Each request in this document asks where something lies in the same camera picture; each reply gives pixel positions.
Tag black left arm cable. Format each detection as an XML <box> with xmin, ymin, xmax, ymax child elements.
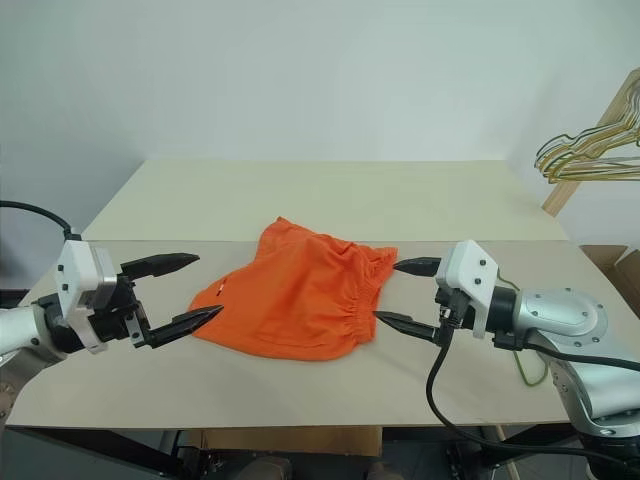
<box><xmin>0</xmin><ymin>200</ymin><xmax>82</xmax><ymax>239</ymax></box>

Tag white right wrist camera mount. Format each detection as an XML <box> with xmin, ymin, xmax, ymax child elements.
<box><xmin>433</xmin><ymin>239</ymin><xmax>501</xmax><ymax>339</ymax></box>

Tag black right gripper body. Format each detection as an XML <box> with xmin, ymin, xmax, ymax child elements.
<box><xmin>432</xmin><ymin>284</ymin><xmax>474</xmax><ymax>332</ymax></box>

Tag orange elastic-waist shorts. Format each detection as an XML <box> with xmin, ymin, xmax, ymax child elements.
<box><xmin>187</xmin><ymin>215</ymin><xmax>400</xmax><ymax>362</ymax></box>

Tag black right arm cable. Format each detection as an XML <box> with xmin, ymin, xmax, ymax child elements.
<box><xmin>424</xmin><ymin>308</ymin><xmax>594</xmax><ymax>454</ymax></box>
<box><xmin>492</xmin><ymin>333</ymin><xmax>640</xmax><ymax>365</ymax></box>

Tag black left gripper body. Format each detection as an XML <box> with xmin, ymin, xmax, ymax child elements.
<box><xmin>83</xmin><ymin>273</ymin><xmax>152</xmax><ymax>349</ymax></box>

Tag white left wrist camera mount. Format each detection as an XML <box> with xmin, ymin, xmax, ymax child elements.
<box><xmin>55</xmin><ymin>239</ymin><xmax>119</xmax><ymax>354</ymax></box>

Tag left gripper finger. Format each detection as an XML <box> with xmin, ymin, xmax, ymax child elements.
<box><xmin>130</xmin><ymin>304</ymin><xmax>225</xmax><ymax>350</ymax></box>
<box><xmin>118</xmin><ymin>252</ymin><xmax>202</xmax><ymax>280</ymax></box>

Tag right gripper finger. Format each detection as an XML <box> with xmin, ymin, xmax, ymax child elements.
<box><xmin>393</xmin><ymin>256</ymin><xmax>444</xmax><ymax>278</ymax></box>
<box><xmin>373</xmin><ymin>309</ymin><xmax>446</xmax><ymax>347</ymax></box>

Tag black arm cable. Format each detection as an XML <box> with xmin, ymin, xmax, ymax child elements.
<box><xmin>492</xmin><ymin>333</ymin><xmax>640</xmax><ymax>365</ymax></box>
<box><xmin>0</xmin><ymin>200</ymin><xmax>82</xmax><ymax>239</ymax></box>
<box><xmin>424</xmin><ymin>308</ymin><xmax>594</xmax><ymax>454</ymax></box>

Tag white wire hanger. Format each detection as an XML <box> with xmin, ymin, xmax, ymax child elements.
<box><xmin>535</xmin><ymin>74</ymin><xmax>640</xmax><ymax>170</ymax></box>

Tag dark rounded shape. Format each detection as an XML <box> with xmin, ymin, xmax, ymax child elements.
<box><xmin>247</xmin><ymin>453</ymin><xmax>294</xmax><ymax>480</ymax></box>

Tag black table frame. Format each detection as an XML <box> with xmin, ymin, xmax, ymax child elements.
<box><xmin>0</xmin><ymin>427</ymin><xmax>201</xmax><ymax>480</ymax></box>

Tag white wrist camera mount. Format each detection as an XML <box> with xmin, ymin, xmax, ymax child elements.
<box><xmin>433</xmin><ymin>239</ymin><xmax>501</xmax><ymax>339</ymax></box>
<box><xmin>55</xmin><ymin>239</ymin><xmax>119</xmax><ymax>354</ymax></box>

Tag open cardboard box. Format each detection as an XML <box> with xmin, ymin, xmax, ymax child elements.
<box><xmin>581</xmin><ymin>243</ymin><xmax>640</xmax><ymax>324</ymax></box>

